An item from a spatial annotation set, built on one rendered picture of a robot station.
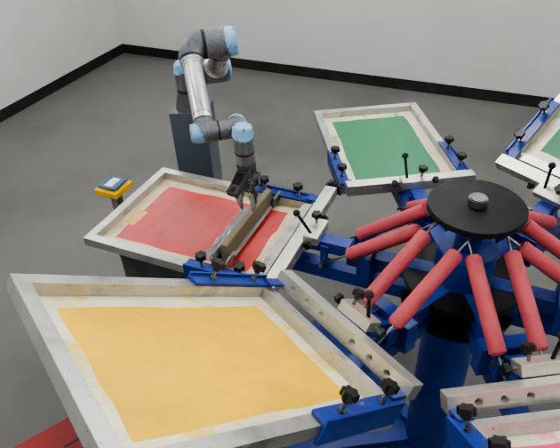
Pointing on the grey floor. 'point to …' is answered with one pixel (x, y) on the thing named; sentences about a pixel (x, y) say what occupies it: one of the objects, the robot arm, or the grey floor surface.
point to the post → (115, 193)
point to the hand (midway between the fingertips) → (246, 208)
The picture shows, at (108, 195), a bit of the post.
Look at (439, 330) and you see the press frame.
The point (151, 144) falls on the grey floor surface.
